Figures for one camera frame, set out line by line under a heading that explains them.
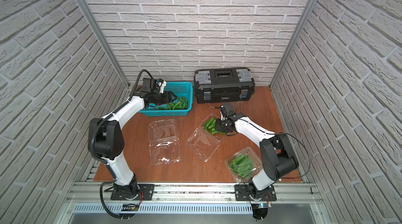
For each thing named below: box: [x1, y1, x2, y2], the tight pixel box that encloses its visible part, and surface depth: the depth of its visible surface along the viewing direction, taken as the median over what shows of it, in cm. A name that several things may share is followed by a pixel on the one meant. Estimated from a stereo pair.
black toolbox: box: [193, 67, 256, 104], surface depth 102 cm
